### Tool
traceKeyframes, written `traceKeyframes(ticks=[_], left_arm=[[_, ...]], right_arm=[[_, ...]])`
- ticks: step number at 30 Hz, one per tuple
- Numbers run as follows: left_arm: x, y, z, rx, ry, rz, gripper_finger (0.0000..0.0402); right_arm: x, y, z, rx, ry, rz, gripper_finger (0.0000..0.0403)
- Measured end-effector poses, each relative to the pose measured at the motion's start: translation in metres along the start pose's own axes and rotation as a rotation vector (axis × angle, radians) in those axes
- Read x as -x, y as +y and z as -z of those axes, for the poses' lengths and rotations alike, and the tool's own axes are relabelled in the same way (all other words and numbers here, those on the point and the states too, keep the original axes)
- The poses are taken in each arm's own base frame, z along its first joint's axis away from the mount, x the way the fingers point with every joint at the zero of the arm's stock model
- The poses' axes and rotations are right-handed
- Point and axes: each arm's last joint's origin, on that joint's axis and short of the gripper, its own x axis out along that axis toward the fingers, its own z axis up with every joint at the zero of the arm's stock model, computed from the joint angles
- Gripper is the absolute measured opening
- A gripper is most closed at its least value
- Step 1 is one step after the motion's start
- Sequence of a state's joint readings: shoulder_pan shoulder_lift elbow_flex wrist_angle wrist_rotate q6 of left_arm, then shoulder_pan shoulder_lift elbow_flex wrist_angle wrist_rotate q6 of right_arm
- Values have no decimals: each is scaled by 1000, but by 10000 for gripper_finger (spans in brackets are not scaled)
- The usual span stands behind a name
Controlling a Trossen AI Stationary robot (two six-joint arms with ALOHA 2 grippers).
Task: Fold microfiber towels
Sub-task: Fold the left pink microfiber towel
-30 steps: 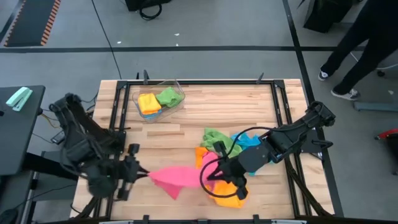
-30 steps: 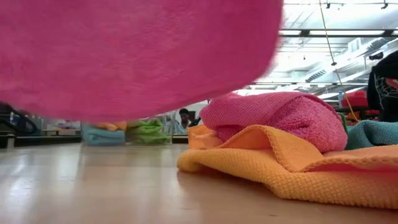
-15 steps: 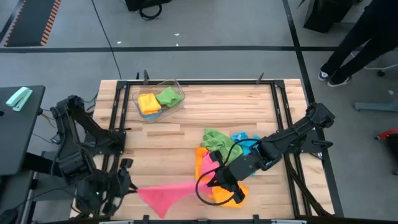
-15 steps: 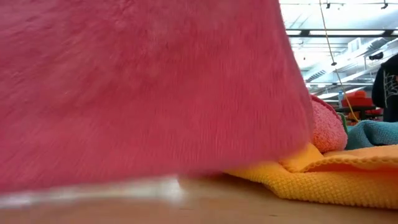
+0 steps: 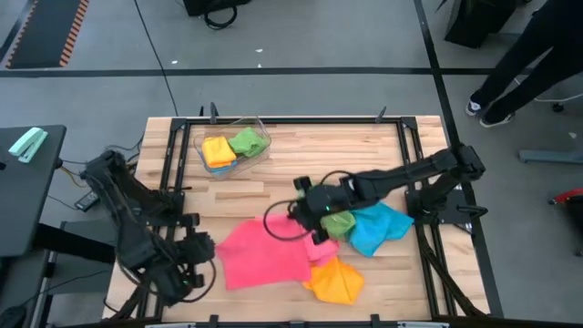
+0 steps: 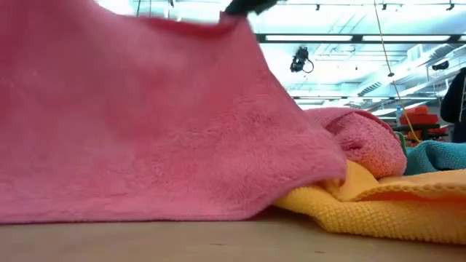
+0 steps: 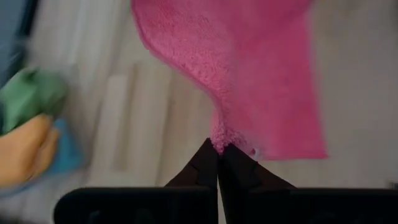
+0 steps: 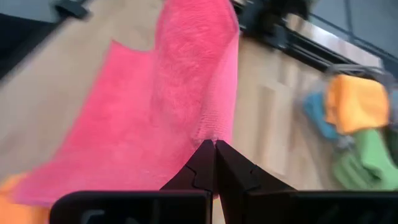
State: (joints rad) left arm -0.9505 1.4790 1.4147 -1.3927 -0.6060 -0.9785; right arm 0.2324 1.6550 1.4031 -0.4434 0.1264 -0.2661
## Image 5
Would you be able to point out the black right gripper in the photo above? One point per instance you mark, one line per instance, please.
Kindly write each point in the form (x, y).
(332, 200)

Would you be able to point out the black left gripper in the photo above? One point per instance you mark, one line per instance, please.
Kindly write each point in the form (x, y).
(191, 250)

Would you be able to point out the green microfiber towel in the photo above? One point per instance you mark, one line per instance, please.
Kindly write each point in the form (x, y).
(339, 224)
(248, 142)

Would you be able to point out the pink microfiber towel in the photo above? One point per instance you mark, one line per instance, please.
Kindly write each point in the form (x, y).
(259, 255)
(323, 250)

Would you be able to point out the orange microfiber towel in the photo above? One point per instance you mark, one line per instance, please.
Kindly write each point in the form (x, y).
(337, 282)
(218, 152)

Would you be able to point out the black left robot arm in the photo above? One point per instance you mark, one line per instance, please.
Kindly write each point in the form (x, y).
(132, 218)

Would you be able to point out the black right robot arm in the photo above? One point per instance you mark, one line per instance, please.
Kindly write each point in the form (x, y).
(410, 175)

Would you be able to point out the clear plastic bin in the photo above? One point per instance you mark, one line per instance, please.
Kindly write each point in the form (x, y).
(255, 164)

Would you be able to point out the black metal crossbar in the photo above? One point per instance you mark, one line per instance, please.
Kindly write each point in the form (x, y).
(77, 243)

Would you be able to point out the black power adapter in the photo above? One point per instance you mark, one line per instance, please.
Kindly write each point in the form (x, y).
(86, 201)

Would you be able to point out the black side table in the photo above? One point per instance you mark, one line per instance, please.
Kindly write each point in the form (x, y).
(27, 200)

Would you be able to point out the mint green stapler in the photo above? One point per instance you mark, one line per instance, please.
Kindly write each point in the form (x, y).
(27, 143)

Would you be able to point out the black equipment box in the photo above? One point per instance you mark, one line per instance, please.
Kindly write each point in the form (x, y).
(214, 5)

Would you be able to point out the black cabinet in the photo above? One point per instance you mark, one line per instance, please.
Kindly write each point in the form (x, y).
(469, 23)

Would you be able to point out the grey desk leg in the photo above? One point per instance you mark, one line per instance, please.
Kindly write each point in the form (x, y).
(505, 36)
(551, 156)

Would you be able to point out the red cart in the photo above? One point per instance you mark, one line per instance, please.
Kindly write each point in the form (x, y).
(569, 195)

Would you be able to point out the black orange-striped floor mat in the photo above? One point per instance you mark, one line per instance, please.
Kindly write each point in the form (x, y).
(45, 32)

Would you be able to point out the black caster wheel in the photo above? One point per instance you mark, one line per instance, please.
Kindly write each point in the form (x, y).
(558, 108)

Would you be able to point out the person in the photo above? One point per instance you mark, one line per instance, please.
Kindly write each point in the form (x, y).
(537, 50)

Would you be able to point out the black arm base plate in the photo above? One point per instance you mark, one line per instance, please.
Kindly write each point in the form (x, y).
(455, 214)
(175, 218)

